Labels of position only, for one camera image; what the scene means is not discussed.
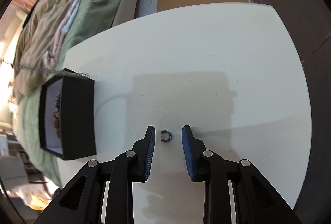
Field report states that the small silver ring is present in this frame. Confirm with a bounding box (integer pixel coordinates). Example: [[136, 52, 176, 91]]
[[159, 129, 172, 142]]

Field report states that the black jewelry box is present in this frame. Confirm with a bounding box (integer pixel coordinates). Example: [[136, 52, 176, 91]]
[[39, 68, 96, 161]]

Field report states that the beige comforter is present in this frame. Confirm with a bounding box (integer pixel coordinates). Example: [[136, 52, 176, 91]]
[[13, 0, 79, 102]]

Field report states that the green bed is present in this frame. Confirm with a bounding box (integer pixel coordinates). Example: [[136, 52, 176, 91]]
[[11, 0, 144, 188]]

